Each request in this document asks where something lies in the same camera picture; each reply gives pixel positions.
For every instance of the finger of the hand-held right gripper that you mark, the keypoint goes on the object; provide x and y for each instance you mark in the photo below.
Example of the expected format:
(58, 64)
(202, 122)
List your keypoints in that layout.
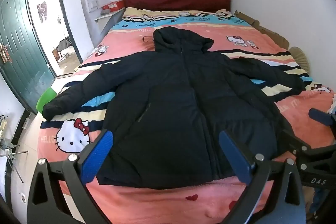
(320, 117)
(296, 144)

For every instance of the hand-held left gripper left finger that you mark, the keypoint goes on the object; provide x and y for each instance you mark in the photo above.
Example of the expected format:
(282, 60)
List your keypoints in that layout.
(97, 155)

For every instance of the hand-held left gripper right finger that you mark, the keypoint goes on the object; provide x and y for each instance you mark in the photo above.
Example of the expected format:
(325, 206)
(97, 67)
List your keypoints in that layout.
(236, 158)

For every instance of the black hooded puffer jacket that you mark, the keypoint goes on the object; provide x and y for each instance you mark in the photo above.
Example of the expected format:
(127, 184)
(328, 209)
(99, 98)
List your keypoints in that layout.
(170, 108)

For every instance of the white and blue cloth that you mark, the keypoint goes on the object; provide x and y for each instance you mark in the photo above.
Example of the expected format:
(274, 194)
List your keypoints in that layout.
(332, 106)

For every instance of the straw fan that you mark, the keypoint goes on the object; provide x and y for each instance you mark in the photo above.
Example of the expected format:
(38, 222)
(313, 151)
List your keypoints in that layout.
(300, 58)

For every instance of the green plastic stool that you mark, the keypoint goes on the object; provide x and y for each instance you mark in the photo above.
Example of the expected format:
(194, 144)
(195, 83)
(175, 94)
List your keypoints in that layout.
(46, 100)

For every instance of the pink cartoon cat printed blanket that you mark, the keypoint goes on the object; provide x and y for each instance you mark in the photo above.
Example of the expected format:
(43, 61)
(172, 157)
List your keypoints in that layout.
(126, 35)

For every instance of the white bedside table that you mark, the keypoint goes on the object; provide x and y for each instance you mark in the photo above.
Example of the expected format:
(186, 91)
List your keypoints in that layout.
(105, 22)

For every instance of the green door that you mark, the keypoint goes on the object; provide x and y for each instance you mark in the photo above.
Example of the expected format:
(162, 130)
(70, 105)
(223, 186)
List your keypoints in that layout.
(21, 43)

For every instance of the small grey box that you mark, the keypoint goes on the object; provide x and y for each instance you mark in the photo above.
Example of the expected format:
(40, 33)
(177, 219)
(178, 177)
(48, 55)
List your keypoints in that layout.
(105, 12)

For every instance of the red flat box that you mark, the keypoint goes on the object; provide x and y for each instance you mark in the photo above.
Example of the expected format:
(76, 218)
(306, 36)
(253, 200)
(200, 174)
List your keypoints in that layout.
(113, 5)

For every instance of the white wall socket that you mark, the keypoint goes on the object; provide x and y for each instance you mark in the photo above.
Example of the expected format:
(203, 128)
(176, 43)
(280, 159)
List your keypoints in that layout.
(26, 123)
(23, 198)

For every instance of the dark door frame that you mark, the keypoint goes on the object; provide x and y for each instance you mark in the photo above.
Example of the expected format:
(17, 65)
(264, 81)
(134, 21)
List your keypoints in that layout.
(69, 27)

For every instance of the wall poster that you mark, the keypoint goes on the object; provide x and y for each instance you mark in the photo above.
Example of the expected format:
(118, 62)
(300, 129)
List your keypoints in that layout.
(42, 11)

